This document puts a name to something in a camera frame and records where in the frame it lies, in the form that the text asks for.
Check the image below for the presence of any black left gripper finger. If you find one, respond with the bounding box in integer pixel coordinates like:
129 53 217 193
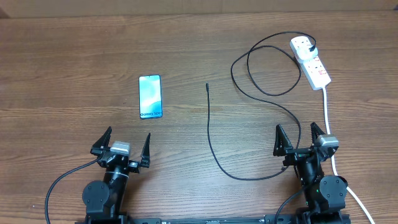
141 133 150 163
91 126 112 151

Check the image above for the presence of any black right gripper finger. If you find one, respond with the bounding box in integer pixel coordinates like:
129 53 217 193
273 124 294 156
310 122 325 144

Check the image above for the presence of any Samsung Galaxy smartphone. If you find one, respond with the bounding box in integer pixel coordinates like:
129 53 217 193
139 75 163 119

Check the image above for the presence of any black USB charging cable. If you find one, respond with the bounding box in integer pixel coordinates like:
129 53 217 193
205 31 318 182

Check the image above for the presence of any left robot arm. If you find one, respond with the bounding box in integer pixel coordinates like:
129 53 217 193
82 128 150 223

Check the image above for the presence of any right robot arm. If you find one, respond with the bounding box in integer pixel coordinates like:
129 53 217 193
273 123 351 224

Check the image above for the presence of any white charger plug adapter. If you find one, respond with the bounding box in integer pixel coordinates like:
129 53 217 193
295 46 318 63

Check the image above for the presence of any white power strip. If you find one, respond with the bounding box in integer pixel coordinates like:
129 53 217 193
290 36 331 90

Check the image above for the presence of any white power strip cord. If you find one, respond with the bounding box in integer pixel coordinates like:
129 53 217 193
322 86 376 224

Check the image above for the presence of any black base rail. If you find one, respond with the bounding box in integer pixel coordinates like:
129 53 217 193
74 213 351 224

